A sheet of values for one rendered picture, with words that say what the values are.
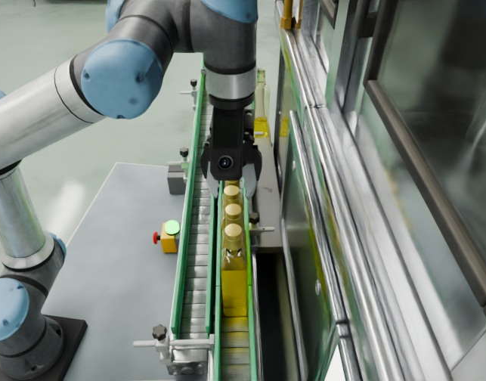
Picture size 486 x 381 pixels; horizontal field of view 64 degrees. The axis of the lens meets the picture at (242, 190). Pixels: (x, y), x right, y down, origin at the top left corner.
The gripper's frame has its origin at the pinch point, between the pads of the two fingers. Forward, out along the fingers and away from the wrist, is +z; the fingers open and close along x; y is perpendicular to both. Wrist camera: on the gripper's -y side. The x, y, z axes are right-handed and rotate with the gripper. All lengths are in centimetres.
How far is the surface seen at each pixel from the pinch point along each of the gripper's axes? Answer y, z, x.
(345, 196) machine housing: -13.6, -13.8, -16.2
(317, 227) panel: -12.7, -6.6, -13.5
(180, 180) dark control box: 52, 43, 24
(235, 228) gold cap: 0.3, 9.2, -0.4
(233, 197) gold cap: 9.9, 10.0, 0.6
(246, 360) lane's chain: -13.5, 37.4, -3.4
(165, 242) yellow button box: 25, 45, 23
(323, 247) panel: -16.4, -6.6, -14.0
